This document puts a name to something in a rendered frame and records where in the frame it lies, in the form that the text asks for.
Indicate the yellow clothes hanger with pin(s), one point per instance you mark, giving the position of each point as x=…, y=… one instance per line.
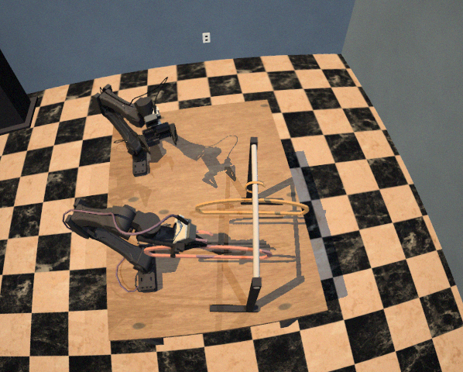
x=197, y=208

